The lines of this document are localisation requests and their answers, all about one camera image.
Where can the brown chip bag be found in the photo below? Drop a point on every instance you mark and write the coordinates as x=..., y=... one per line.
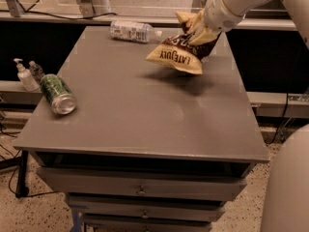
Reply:
x=175, y=52

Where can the small clear bottle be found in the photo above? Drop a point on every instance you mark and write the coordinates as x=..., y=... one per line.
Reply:
x=36, y=71

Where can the green drink can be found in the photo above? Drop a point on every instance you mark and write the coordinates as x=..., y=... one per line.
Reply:
x=61, y=99

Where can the white pump sanitizer bottle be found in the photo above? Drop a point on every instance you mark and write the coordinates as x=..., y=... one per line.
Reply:
x=28, y=81

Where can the clear plastic water bottle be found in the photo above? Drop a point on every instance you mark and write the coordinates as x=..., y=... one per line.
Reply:
x=143, y=33

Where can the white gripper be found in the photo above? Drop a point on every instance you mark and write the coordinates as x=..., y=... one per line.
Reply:
x=219, y=13

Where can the grey drawer cabinet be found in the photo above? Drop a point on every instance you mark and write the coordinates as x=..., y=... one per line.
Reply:
x=148, y=148

